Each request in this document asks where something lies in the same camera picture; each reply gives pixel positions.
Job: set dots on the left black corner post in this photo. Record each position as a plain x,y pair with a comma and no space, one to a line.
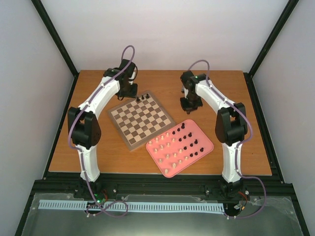
55,36

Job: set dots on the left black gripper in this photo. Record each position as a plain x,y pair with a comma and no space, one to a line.
132,94

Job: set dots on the right black corner post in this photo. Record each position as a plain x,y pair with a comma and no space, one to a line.
280,23

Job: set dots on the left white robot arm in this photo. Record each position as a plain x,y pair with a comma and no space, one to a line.
84,130

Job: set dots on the light blue cable duct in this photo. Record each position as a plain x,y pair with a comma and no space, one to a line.
139,207

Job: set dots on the pink plastic tray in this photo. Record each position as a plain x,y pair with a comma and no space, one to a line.
179,147

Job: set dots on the black corner post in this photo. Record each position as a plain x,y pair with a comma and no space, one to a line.
280,23
55,36

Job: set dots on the wooden chess board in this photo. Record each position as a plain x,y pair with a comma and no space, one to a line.
137,123

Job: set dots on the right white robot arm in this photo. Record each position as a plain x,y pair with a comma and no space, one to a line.
231,122

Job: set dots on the black aluminium frame rail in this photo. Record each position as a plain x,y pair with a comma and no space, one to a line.
121,185

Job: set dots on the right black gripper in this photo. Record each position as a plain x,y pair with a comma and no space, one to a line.
188,108

